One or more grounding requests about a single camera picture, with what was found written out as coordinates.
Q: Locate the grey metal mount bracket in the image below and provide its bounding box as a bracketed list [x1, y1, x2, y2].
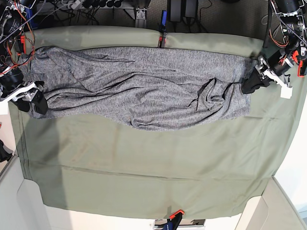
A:
[135, 8, 147, 28]

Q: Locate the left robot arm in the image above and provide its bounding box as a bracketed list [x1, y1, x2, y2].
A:
[241, 0, 307, 99]

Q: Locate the orange clamp near edge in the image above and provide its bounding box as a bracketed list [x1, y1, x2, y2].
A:
[162, 209, 185, 230]

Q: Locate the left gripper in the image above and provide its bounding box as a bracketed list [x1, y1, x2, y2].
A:
[241, 49, 294, 94]

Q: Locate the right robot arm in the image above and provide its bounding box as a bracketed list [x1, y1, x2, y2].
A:
[0, 0, 48, 115]

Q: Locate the orange clamp far left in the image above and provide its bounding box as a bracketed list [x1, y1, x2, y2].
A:
[18, 35, 26, 54]

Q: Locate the blue-handled clamp top centre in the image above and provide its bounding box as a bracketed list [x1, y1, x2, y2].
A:
[158, 10, 167, 48]

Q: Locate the orange clamp far right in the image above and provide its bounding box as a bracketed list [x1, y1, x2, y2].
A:
[297, 59, 307, 78]

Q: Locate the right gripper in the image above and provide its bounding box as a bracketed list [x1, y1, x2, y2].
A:
[0, 70, 48, 115]

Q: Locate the grey heathered T-shirt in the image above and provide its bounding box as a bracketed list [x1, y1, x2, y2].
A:
[21, 46, 255, 131]

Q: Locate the green table cloth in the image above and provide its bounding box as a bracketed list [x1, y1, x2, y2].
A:
[8, 25, 307, 220]

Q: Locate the white power strip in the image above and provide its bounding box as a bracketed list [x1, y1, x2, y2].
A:
[60, 0, 83, 10]

